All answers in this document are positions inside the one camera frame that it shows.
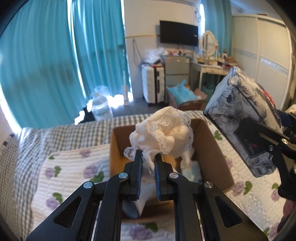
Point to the black wall television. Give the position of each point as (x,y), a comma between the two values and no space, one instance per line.
(178,33)

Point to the teal curtain middle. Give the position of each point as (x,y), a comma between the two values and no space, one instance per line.
(99,37)

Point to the white floral quilt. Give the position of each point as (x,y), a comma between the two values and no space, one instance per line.
(63,172)

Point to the teal curtain left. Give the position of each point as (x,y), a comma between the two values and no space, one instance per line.
(39,76)

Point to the white knit glove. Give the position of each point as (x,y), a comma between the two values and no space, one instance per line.
(148,197)

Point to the white oval vanity mirror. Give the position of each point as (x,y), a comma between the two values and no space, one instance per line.
(207,44)

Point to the clear water jug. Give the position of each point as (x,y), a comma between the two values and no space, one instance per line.
(100,106)

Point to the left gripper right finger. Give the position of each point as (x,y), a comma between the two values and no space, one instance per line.
(162,170)

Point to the brown cardboard box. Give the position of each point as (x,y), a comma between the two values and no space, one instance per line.
(207,153)

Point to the light blue soft item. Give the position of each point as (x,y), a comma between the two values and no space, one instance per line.
(189,168)

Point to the grey checked bed sheet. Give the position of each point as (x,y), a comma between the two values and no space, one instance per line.
(22,155)

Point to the cream lace fabric bundle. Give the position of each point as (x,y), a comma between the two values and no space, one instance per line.
(167,132)

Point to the teal curtain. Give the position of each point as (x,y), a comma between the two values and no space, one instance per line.
(39,76)
(99,37)
(219,20)

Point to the white dressing table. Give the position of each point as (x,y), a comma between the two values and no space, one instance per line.
(197,70)

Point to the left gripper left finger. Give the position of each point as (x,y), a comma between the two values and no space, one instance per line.
(134,170)

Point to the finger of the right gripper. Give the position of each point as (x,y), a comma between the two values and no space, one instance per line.
(255,133)

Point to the white suitcase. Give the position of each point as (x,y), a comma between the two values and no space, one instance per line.
(153,83)

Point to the teal curtain right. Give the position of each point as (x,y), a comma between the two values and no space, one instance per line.
(219,20)

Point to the box with blue bubble wrap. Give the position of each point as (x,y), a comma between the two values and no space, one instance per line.
(183,98)

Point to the white louvered wardrobe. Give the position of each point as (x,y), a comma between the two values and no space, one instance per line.
(262,47)

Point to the grey mini fridge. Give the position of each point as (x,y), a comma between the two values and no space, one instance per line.
(176,69)

